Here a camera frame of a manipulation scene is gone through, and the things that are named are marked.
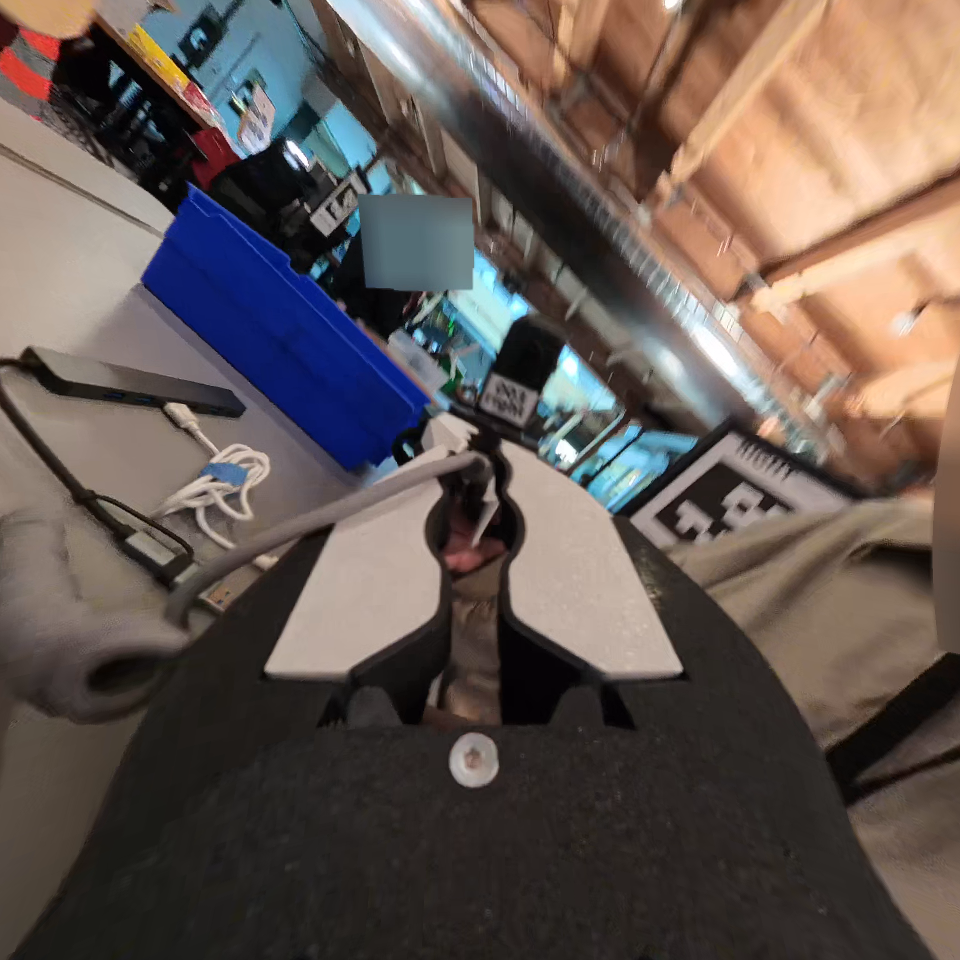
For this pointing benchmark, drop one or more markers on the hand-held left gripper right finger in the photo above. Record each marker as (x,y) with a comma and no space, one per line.
(585,585)

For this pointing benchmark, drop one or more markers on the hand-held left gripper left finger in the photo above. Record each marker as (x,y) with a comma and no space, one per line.
(352,592)

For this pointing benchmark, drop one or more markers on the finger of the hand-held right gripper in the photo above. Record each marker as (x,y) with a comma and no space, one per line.
(450,433)

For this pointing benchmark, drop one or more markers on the blue plastic bin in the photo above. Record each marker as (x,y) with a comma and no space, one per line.
(285,330)

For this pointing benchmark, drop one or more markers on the person's right forearm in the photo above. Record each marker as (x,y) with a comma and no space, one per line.
(787,585)

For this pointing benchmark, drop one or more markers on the person's right hand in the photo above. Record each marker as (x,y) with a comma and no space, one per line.
(476,553)

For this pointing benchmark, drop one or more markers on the framed black white marker sign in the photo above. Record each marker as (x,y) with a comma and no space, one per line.
(712,487)

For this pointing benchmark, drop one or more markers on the silver ventilation duct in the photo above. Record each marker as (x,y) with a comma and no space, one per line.
(570,202)

